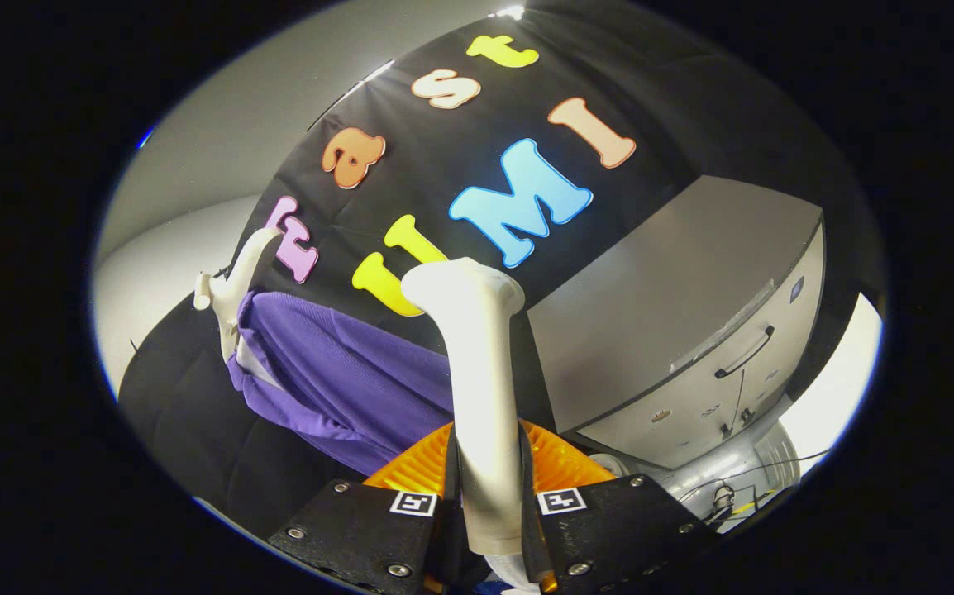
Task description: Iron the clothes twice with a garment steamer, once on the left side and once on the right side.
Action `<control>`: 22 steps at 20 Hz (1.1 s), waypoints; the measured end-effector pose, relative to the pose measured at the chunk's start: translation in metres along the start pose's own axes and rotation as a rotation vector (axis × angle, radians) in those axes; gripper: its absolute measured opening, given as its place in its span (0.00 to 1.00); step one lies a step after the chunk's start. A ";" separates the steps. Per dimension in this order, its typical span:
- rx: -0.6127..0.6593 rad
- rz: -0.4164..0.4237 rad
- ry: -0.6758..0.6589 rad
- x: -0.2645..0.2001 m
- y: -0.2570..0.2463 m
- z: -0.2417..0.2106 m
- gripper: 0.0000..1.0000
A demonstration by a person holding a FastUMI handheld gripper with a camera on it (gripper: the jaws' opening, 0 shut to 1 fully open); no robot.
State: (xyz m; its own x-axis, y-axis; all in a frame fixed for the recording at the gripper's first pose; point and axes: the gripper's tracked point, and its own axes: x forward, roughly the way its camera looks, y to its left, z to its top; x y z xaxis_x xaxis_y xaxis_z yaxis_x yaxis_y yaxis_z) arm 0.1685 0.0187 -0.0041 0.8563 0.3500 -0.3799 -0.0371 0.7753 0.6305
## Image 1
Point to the white inner shirt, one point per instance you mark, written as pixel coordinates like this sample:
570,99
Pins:
255,368

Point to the purple jacket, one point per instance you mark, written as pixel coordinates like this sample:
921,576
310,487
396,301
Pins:
345,380

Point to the white garment steamer nozzle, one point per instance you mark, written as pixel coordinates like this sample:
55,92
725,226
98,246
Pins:
481,372

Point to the white plastic hanger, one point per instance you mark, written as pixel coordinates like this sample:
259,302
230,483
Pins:
237,281

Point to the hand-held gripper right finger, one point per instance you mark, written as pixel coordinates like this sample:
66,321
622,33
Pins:
609,537

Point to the grey drawer cabinet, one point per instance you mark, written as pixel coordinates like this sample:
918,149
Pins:
675,273

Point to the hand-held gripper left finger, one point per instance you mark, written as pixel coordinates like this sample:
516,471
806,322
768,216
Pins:
361,529

